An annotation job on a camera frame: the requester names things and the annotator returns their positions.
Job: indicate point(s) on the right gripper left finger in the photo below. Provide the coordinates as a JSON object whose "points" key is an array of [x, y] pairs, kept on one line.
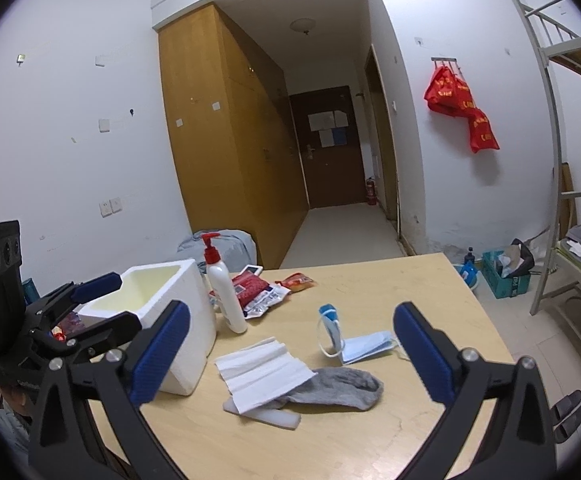
{"points": [[87, 423]]}

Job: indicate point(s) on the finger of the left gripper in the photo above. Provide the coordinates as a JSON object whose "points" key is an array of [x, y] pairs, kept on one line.
{"points": [[86, 292]]}

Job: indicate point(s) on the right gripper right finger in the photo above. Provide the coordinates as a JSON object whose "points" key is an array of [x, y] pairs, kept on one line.
{"points": [[518, 442]]}

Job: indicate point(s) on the white foam box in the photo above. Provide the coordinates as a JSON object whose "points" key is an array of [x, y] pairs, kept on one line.
{"points": [[172, 303]]}

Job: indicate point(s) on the black slippers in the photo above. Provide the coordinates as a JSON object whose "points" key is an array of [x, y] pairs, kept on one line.
{"points": [[566, 416]]}

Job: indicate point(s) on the white lotion pump bottle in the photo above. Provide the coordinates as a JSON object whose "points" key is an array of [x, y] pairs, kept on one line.
{"points": [[234, 317]]}

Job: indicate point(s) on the dark red snack packet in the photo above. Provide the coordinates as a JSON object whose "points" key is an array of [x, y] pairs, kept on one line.
{"points": [[241, 289]]}

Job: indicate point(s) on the teal plastic crate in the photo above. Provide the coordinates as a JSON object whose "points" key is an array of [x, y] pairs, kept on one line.
{"points": [[502, 287]]}

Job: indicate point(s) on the white printed wrapper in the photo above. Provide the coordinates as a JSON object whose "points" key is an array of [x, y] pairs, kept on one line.
{"points": [[270, 297]]}

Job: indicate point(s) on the grey sock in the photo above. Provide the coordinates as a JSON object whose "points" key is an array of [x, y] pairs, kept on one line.
{"points": [[336, 386]]}

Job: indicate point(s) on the white folded paper towel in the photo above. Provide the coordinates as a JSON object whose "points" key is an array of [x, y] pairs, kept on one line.
{"points": [[261, 373]]}

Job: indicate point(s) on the red snack wrapper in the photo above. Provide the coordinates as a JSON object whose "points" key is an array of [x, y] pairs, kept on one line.
{"points": [[296, 282]]}

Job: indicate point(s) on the blue face mask flat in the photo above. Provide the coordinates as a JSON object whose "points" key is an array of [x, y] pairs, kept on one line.
{"points": [[360, 348]]}

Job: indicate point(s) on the wooden wardrobe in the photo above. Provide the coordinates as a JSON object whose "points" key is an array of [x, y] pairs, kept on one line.
{"points": [[231, 132]]}

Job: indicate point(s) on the wooden table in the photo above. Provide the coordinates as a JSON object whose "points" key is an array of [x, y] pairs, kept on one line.
{"points": [[330, 443]]}

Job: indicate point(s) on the white plastic strip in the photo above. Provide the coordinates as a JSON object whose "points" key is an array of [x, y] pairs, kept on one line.
{"points": [[271, 414]]}

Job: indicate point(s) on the blue folded face mask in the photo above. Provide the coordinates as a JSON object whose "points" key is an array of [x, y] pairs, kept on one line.
{"points": [[328, 324]]}

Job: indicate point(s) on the dark brown door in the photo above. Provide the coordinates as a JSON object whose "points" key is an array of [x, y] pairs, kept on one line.
{"points": [[330, 147]]}

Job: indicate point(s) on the red fire extinguisher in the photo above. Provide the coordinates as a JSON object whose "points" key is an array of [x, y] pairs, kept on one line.
{"points": [[370, 191]]}

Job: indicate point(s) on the red hanging bags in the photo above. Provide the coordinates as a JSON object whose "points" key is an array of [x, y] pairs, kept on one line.
{"points": [[449, 94]]}

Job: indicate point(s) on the metal bunk bed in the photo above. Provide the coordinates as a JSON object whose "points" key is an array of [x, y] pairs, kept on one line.
{"points": [[557, 49]]}

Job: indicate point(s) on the wall light switch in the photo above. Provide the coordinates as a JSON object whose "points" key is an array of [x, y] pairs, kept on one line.
{"points": [[110, 207]]}

